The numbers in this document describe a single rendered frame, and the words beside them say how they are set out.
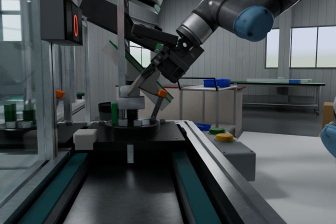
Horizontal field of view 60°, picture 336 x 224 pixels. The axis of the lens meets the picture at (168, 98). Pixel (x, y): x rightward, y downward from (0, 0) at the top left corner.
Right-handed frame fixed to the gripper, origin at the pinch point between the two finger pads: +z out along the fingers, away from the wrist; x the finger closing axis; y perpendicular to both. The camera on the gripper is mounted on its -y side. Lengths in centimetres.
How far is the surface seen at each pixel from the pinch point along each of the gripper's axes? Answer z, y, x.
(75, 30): -2.9, -14.3, -19.5
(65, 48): 5.7, -22.5, 19.4
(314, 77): -314, 367, 707
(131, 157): 9.4, 9.8, -13.3
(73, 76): 36, -37, 164
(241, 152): -7.1, 24.3, -18.6
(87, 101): 20, -9, 52
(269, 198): -4.1, 35.9, -18.1
